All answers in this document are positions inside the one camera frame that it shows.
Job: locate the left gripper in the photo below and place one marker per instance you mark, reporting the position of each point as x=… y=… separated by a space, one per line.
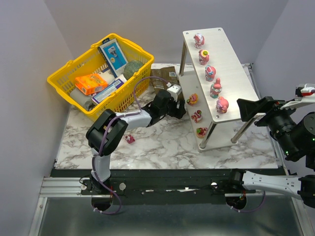
x=175 y=108

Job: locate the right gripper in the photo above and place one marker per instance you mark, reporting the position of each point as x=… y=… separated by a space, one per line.
x=261 y=115

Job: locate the pink toy orange plate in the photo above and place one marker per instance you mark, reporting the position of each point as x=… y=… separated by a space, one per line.
x=192 y=100

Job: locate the red strawberry cake toy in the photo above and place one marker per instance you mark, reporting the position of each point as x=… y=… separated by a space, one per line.
x=197 y=116

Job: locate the pink bear strawberry toy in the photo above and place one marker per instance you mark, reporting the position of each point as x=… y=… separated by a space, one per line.
x=201 y=132

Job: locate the pink mushroom toy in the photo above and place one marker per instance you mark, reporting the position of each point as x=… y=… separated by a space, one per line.
x=216 y=88

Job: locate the pink toy blue bow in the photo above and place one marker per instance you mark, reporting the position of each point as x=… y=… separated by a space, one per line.
x=210 y=73

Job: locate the pink toy yellow top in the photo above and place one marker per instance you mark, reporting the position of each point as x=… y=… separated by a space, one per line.
x=203 y=56

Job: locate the pink white bunny toy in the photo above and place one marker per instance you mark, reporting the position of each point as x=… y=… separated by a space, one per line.
x=199 y=40

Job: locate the pink cake toy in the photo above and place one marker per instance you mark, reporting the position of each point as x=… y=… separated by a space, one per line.
x=129 y=139

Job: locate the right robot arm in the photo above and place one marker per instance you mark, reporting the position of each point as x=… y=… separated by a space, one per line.
x=296 y=140

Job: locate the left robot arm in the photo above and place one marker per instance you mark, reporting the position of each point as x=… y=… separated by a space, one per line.
x=107 y=131

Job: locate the white metal shelf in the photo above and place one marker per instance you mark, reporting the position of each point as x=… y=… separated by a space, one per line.
x=234 y=81

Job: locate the brown snack bag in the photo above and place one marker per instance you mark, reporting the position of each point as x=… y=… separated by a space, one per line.
x=167 y=73

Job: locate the yellow plastic basket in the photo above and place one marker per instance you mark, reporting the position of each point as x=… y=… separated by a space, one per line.
x=92 y=62

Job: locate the green round melon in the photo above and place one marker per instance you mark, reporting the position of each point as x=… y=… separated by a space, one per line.
x=131 y=68

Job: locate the white box in basket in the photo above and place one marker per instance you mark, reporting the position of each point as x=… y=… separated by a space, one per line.
x=107 y=75

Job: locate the purple white box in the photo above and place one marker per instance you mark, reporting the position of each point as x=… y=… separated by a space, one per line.
x=116 y=84

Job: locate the blue razor package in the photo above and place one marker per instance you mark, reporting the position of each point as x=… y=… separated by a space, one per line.
x=113 y=56

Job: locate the orange snack box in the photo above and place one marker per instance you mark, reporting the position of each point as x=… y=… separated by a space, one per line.
x=90 y=84

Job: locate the grey paper roll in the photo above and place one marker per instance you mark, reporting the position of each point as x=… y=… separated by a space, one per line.
x=84 y=101

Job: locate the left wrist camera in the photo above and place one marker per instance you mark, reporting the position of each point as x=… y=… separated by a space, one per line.
x=175 y=91

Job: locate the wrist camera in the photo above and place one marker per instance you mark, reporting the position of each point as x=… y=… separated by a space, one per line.
x=304 y=96
x=175 y=91

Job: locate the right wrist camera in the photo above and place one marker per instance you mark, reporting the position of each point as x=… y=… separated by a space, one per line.
x=304 y=96

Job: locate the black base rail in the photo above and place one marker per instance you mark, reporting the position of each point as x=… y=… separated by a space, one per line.
x=159 y=187

